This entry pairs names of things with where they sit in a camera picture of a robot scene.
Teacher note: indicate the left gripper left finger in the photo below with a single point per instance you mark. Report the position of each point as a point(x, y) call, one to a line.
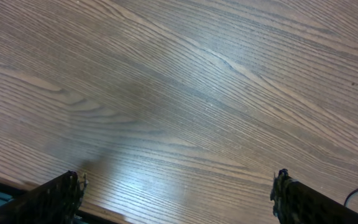
point(55, 202)

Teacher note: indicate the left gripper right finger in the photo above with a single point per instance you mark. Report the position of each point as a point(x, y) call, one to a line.
point(297, 203)

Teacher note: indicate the black cable staying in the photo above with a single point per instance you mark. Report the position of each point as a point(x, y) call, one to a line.
point(350, 196)

